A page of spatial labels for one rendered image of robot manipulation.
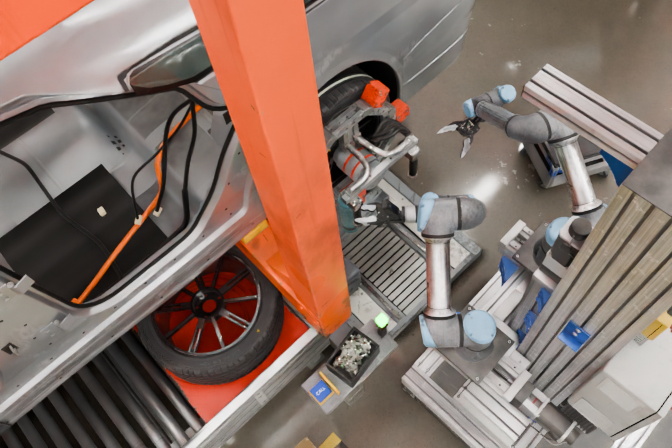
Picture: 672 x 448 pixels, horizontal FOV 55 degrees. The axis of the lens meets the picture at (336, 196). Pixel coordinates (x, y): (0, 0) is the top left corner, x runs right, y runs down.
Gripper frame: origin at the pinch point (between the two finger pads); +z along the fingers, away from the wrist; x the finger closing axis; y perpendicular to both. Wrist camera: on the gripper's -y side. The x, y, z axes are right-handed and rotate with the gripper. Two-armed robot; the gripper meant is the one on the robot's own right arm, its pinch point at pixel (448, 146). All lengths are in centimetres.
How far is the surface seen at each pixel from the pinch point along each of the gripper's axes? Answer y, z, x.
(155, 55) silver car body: 80, 70, -94
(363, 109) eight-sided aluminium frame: 16.2, 20.1, -38.0
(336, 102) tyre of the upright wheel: 18, 27, -48
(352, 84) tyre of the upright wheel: 13, 15, -49
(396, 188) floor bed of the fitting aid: -81, 14, 8
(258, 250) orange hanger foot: -13, 91, -26
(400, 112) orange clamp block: -7.7, 2.9, -25.1
